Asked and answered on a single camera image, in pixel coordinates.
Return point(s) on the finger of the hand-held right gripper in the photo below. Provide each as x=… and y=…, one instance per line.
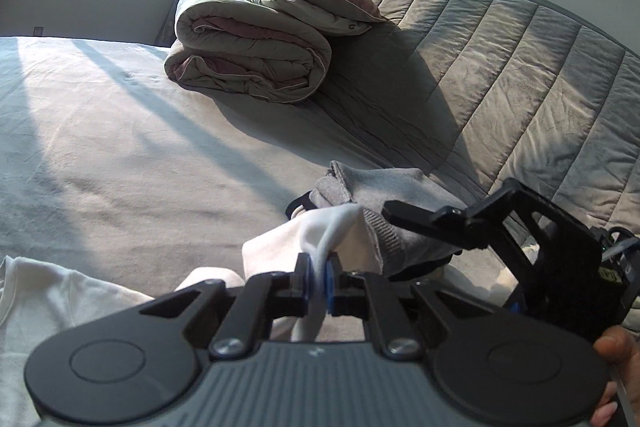
x=425, y=219

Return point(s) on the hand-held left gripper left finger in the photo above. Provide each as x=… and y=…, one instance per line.
x=306, y=281

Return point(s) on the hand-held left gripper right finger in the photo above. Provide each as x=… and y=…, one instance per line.
x=330, y=281

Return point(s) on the grey knit sweater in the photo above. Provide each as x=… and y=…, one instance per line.
x=400, y=192

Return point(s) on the white shirt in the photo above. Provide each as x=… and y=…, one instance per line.
x=330, y=232

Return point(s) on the person's right hand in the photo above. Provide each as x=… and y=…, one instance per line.
x=617, y=347

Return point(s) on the black garment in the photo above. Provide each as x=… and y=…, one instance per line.
x=300, y=202

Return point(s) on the grey quilted headboard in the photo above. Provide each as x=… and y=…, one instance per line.
x=525, y=82

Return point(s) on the bed with grey sheet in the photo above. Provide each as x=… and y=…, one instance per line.
x=125, y=147

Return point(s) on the folded grey duvet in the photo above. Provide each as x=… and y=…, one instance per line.
x=250, y=52

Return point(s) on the wall outlet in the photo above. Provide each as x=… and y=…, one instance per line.
x=38, y=30

